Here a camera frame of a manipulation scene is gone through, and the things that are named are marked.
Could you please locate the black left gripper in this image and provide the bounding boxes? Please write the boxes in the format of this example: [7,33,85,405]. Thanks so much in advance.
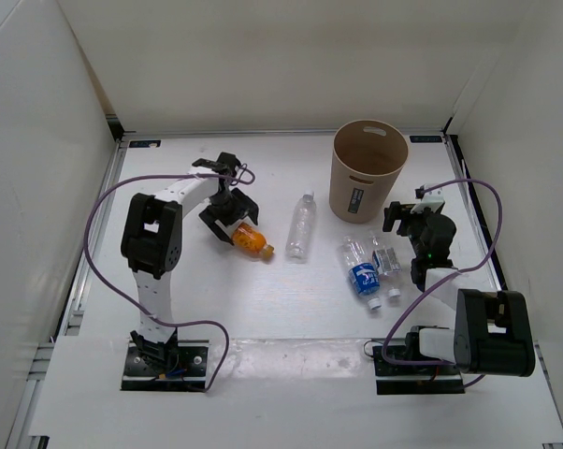
[199,189,258,244]

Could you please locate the orange plastic bottle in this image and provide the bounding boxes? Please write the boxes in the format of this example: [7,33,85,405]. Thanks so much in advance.
[231,222,274,260]

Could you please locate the clear plastic bottle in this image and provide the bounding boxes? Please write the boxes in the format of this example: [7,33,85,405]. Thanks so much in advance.
[285,190,317,263]

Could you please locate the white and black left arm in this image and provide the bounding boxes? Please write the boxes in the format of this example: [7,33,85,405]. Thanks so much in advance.
[121,173,259,374]

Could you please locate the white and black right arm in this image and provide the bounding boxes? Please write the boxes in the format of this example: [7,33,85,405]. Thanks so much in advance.
[382,201,535,377]

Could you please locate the beige round waste bin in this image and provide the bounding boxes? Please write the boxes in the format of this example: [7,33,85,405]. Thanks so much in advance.
[328,120,409,224]

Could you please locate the clear bottle with white label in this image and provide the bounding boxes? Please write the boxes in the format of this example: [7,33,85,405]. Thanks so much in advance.
[368,229,401,302]

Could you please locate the clear bottle with blue label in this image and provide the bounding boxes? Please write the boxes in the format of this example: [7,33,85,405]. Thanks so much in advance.
[339,236,382,312]

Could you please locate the dark XDOF logo sticker right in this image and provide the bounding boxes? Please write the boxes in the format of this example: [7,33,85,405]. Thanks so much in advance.
[410,135,443,143]

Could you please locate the dark logo sticker left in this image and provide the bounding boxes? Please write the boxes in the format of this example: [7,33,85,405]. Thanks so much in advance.
[128,139,161,149]

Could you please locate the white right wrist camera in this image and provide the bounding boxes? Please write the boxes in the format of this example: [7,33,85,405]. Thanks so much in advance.
[411,184,445,214]

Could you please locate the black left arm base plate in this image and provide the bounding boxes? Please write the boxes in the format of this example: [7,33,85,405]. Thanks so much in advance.
[120,340,209,393]

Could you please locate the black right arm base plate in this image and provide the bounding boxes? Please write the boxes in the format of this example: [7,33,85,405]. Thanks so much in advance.
[363,340,465,396]

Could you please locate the aluminium table edge rail left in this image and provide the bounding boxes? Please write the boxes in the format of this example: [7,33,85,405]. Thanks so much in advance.
[5,138,125,448]

